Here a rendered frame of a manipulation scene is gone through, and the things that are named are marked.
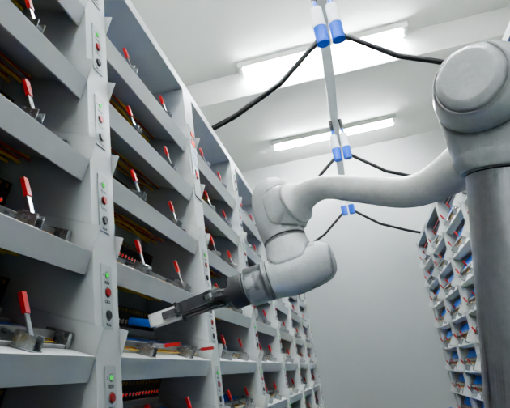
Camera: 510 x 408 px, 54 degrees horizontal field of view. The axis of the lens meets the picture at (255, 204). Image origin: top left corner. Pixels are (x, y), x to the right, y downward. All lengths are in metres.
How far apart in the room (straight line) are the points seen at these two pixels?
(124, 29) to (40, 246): 0.94
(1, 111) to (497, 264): 0.74
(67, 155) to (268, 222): 0.46
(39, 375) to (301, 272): 0.56
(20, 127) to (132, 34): 0.83
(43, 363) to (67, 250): 0.20
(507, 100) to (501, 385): 0.35
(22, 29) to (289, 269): 0.69
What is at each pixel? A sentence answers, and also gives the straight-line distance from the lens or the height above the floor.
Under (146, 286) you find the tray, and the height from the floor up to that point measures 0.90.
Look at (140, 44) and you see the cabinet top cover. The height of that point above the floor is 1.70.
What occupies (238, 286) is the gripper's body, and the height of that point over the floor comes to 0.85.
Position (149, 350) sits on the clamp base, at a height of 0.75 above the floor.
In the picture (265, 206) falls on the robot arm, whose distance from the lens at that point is 1.16.
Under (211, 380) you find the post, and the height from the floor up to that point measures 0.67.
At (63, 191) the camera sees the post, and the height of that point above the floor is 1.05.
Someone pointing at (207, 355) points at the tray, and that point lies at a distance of 1.60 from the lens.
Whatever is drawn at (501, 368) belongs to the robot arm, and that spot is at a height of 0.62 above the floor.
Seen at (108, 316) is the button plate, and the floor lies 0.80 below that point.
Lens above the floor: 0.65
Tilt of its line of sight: 20 degrees up
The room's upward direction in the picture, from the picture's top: 8 degrees counter-clockwise
